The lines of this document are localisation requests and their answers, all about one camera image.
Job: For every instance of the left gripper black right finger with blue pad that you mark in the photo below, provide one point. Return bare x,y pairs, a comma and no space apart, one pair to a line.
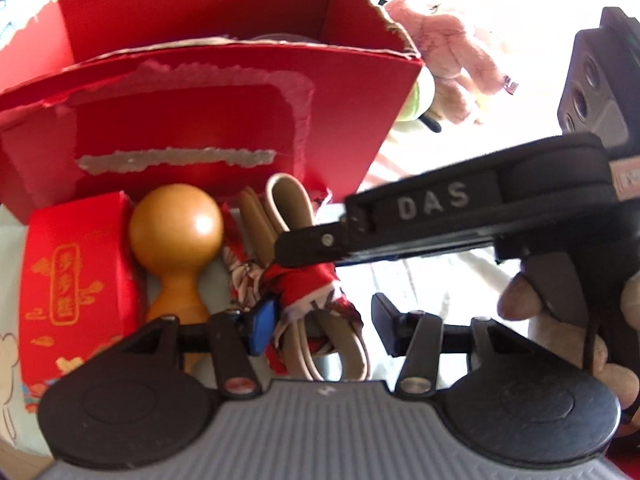
420,338

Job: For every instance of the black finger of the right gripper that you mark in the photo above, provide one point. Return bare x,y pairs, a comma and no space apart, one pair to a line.
338,243

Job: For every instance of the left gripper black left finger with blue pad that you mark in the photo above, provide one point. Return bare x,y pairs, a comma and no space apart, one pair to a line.
231,338

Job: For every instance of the red patterned fabric pouch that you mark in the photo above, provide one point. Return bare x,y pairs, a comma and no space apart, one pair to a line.
316,318

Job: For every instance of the yellow wooden gourd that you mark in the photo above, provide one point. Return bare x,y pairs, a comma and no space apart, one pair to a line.
175,232

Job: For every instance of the small red gift box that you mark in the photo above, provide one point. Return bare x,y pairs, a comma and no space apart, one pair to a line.
81,288

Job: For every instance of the person's hand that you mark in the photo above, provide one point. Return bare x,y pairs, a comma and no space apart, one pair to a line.
520,302

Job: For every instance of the green plush ball toy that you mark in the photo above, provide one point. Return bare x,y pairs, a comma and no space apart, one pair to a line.
419,101

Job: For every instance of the large red cardboard box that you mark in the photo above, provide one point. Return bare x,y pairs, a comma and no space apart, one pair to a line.
101,96

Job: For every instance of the pink plush bunny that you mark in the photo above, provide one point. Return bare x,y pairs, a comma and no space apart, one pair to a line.
468,66

